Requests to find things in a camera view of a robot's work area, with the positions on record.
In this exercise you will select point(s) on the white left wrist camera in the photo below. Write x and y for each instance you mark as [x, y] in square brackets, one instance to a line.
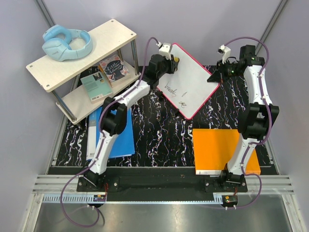
[165, 50]

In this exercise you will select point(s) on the white two-tier shelf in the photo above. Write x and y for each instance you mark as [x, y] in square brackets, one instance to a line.
[108, 38]

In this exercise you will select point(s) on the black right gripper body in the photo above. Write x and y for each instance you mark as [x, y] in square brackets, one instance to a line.
[225, 70]

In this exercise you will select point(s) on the light blue headphones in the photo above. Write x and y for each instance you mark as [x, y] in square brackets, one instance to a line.
[57, 41]

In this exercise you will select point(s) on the teal paperback book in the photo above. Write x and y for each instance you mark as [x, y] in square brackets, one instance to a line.
[97, 87]

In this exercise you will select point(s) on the blue folder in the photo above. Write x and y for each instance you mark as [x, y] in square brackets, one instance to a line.
[123, 145]

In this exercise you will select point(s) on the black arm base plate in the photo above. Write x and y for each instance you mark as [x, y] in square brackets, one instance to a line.
[118, 183]

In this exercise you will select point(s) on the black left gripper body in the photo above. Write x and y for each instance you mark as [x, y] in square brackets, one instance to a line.
[167, 67]

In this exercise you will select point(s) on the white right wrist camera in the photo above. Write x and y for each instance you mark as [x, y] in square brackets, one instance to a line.
[225, 52]

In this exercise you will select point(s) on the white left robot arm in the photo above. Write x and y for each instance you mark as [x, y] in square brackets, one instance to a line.
[113, 118]

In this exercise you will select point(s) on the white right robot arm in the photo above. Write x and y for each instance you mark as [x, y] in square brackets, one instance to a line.
[254, 123]

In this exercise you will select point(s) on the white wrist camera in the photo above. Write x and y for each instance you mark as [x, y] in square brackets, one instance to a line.
[165, 50]
[225, 52]

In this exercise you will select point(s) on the pink framed whiteboard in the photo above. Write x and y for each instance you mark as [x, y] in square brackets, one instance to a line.
[187, 89]

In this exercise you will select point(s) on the Little Women book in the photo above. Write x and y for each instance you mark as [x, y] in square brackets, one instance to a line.
[114, 69]

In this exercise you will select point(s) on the orange book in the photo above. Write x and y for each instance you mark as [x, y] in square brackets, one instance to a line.
[216, 148]

